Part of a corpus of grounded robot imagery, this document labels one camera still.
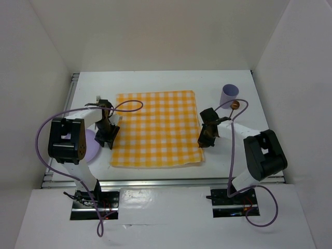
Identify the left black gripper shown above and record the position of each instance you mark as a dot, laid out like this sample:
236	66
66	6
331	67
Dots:
108	137

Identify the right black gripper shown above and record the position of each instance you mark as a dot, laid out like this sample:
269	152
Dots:
203	142

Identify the lavender plate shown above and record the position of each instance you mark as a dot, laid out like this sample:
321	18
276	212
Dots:
92	145

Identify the yellow checkered cloth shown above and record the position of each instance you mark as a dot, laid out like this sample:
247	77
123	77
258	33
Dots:
157	130

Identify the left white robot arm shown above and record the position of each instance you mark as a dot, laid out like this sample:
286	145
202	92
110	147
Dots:
67	143

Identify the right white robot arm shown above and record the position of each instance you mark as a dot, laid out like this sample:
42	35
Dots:
263	153

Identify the copper spoon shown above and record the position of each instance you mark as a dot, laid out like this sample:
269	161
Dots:
234	106

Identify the copper fork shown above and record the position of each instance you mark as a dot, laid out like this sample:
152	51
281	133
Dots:
98	98

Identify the lavender cup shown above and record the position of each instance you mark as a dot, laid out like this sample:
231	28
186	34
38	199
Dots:
228	94

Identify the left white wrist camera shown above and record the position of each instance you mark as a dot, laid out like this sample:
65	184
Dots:
115	119

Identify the aluminium left rail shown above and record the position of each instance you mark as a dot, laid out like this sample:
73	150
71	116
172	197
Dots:
58	124

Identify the aluminium rail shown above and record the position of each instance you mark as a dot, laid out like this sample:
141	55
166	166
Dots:
144	183
58	124

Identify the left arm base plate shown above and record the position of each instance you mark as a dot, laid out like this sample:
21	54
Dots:
83	209

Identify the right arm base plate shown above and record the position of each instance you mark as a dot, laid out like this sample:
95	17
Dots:
237	206

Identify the aluminium front rail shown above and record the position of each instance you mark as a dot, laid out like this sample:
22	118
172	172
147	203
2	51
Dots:
144	183

